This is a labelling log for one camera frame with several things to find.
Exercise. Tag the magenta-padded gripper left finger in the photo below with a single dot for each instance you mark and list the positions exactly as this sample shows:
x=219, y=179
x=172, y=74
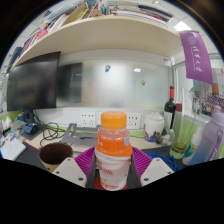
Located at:
x=70, y=170

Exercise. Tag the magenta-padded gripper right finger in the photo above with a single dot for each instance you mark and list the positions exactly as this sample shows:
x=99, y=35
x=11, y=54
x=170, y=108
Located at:
x=156, y=169

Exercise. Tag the orange-capped drink bottle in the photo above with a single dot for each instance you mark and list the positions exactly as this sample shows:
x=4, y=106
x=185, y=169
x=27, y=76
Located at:
x=112, y=153

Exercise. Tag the purple water bottle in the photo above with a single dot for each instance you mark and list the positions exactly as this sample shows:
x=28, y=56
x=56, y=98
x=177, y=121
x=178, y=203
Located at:
x=210, y=143

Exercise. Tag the red floral paper cup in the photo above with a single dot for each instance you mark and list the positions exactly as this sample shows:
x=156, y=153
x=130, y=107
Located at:
x=55, y=153

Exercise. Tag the flat round red coaster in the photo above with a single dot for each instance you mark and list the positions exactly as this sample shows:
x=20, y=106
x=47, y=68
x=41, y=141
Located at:
x=96, y=184

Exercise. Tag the tall clear drinking glass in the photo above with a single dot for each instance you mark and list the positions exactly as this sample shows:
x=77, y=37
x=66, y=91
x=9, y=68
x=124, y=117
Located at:
x=181, y=143

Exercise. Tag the grey metal laptop stand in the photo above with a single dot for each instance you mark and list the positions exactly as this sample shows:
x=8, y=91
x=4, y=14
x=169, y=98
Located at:
x=80, y=135

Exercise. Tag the black desk mat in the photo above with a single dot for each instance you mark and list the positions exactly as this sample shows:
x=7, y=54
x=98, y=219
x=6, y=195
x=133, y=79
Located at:
x=30, y=155

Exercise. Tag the white ceramic jar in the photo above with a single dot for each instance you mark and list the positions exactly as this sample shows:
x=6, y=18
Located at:
x=154, y=126

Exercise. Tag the small blue gadget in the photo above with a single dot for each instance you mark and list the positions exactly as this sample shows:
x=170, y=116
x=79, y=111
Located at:
x=30, y=128

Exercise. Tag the dark wine bottle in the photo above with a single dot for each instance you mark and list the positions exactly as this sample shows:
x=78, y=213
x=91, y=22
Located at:
x=169, y=113

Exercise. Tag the white open notebook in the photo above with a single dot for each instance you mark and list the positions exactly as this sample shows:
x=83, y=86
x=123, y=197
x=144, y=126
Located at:
x=11, y=148

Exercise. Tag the clear plastic box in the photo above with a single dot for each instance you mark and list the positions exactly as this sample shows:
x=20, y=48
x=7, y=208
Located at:
x=18, y=126

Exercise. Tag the small yellow glass sticker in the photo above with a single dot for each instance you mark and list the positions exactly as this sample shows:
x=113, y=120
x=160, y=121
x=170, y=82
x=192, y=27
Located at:
x=143, y=82

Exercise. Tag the group photo poster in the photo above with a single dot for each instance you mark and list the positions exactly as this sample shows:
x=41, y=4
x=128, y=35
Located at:
x=213, y=100

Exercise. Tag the black computer monitor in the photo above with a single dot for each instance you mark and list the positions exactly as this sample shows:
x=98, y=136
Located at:
x=33, y=81

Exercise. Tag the blue glass sticker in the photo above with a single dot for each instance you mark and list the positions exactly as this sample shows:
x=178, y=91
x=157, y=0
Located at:
x=107, y=68

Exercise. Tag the purple hanging banner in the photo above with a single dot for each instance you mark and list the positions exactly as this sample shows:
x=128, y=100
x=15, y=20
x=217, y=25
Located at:
x=196, y=56

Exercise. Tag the rectangular ceiling light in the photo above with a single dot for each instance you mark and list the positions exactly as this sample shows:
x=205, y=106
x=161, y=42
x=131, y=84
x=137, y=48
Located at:
x=182, y=26

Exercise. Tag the white wall socket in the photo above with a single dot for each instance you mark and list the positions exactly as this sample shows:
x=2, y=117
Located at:
x=134, y=121
x=88, y=119

